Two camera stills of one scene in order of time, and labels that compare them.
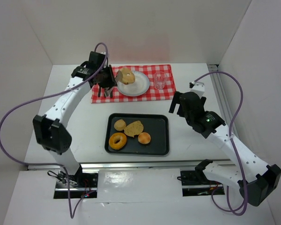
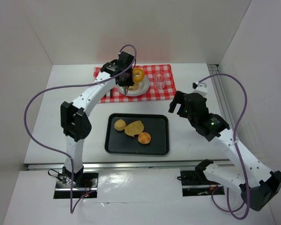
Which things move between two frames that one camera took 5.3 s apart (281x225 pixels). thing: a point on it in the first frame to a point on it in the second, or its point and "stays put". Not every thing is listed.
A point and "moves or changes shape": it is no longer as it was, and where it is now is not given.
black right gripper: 178,105 stays put
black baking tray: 157,125 stays put
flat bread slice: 134,128 stays put
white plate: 139,86 stays put
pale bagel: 128,76 moves or changes shape
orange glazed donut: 116,136 to 139,71
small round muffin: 120,125 stays put
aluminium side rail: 220,95 stays put
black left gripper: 106,82 to 125,82
